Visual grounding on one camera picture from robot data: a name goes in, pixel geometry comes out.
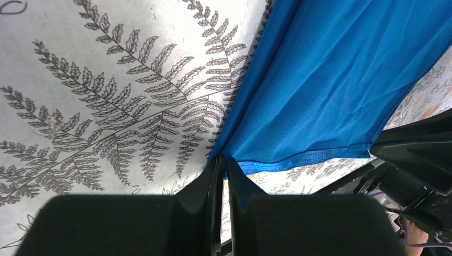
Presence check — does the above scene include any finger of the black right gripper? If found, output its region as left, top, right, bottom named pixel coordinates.
left=370, top=109, right=451, bottom=196

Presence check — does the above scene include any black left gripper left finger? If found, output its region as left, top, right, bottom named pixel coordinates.
left=16, top=156, right=224, bottom=255

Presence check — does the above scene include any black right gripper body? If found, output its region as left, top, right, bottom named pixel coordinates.
left=353, top=164, right=451, bottom=243

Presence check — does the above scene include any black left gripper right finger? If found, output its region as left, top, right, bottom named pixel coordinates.
left=228, top=158, right=405, bottom=255

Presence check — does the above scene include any blue cloth napkin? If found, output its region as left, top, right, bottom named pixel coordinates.
left=208, top=1, right=451, bottom=174

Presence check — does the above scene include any floral tablecloth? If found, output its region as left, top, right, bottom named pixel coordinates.
left=0, top=0, right=452, bottom=256

